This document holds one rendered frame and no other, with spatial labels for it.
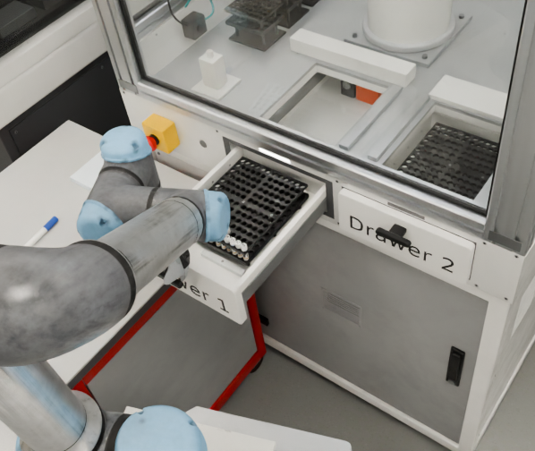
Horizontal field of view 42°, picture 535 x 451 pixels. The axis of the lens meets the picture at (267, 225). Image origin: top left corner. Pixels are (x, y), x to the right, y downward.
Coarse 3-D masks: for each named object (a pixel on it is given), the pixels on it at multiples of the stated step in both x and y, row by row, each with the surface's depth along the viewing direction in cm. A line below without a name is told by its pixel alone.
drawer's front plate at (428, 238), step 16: (352, 192) 141; (352, 208) 142; (368, 208) 139; (384, 208) 137; (352, 224) 145; (368, 224) 142; (384, 224) 139; (400, 224) 136; (416, 224) 133; (368, 240) 146; (416, 240) 136; (432, 240) 133; (448, 240) 130; (464, 240) 129; (432, 256) 136; (448, 256) 133; (464, 256) 130; (448, 272) 136; (464, 272) 133
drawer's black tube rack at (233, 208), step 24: (240, 168) 153; (264, 168) 153; (240, 192) 148; (264, 192) 151; (288, 192) 147; (240, 216) 143; (264, 216) 143; (288, 216) 146; (240, 240) 139; (264, 240) 143
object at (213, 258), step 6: (204, 252) 145; (210, 252) 145; (210, 258) 144; (216, 258) 143; (222, 264) 142; (228, 264) 142; (228, 270) 142; (234, 270) 141; (240, 270) 141; (240, 276) 140
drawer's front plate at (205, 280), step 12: (192, 264) 132; (192, 276) 134; (204, 276) 130; (216, 276) 130; (192, 288) 138; (204, 288) 134; (216, 288) 131; (228, 288) 128; (240, 288) 128; (204, 300) 138; (216, 300) 135; (228, 300) 131; (240, 300) 130; (240, 312) 132
